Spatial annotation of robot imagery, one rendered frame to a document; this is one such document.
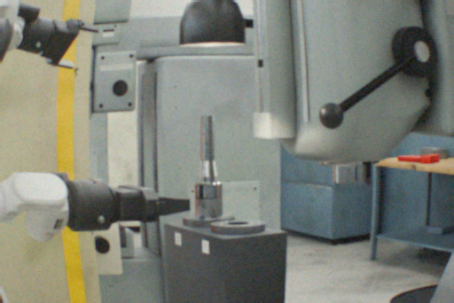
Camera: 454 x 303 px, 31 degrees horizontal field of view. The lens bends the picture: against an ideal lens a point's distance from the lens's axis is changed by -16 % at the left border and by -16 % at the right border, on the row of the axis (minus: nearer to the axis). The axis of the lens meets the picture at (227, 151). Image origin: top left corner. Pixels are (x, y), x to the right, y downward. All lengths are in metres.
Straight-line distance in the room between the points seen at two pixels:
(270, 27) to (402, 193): 7.48
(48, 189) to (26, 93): 1.37
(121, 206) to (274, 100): 0.46
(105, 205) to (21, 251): 1.36
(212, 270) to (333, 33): 0.57
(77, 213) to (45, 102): 1.36
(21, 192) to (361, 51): 0.61
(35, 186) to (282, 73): 0.49
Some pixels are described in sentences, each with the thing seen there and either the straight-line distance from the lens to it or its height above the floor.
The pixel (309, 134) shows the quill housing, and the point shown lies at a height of 1.35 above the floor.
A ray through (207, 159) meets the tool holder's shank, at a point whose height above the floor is 1.28.
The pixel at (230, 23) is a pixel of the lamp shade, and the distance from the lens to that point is 0.97.
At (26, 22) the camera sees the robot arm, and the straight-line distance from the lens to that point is 1.87.
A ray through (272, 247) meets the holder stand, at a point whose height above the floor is 1.15.
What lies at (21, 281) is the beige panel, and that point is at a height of 0.80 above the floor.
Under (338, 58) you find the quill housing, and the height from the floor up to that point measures 1.44.
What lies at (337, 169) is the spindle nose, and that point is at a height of 1.30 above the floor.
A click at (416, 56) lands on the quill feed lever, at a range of 1.10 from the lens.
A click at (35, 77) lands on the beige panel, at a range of 2.79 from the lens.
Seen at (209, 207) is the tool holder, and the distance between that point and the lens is 1.61.
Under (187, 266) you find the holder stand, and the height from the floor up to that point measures 1.10.
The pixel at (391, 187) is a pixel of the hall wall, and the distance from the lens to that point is 8.74.
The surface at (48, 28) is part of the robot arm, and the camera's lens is 1.89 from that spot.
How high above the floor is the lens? 1.39
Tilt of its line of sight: 3 degrees down
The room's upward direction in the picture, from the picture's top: 1 degrees counter-clockwise
